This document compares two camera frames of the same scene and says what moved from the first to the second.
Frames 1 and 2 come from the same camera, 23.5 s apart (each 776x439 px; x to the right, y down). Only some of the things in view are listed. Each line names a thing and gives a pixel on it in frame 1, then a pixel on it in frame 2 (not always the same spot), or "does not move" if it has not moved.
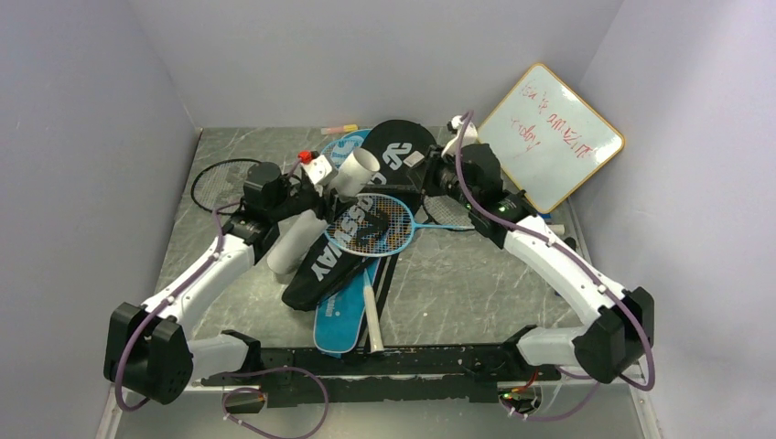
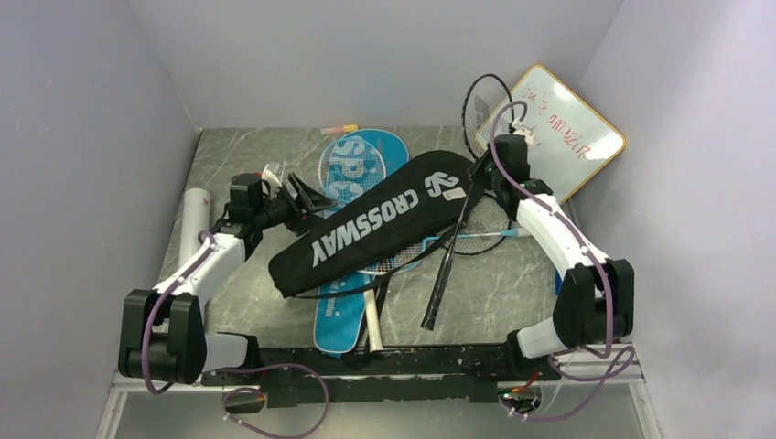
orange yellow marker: (345, 128) does not move
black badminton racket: (219, 187) → (488, 113)
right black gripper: (434, 164) → (490, 152)
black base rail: (317, 378) does not move
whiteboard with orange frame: (547, 142) does not move
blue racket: (374, 224) → (412, 256)
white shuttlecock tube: (307, 229) → (194, 219)
